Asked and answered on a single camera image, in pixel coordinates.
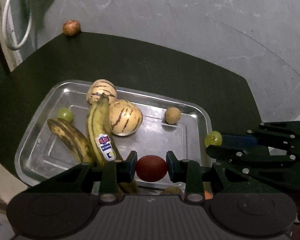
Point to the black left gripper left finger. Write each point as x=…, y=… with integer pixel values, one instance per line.
x=116, y=178

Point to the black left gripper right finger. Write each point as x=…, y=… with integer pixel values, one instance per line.
x=218, y=178

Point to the yellow banana with sticker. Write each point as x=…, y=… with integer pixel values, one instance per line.
x=99, y=132

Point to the orange tangerine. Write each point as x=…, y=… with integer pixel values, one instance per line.
x=208, y=195

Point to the small red tomato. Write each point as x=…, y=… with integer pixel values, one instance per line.
x=151, y=168

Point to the green grape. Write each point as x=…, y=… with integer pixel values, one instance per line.
x=213, y=138
x=65, y=114

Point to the spotted dark banana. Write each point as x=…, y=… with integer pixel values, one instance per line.
x=73, y=139

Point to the tan walnut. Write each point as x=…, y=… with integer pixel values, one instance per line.
x=172, y=115

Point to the striped yellow pepino melon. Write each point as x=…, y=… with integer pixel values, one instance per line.
x=124, y=117

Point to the small yellow fruit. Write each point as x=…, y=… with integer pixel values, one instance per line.
x=172, y=191

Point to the silver metal tray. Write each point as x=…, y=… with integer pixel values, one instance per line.
x=41, y=155

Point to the red brown apple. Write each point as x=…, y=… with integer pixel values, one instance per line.
x=71, y=28

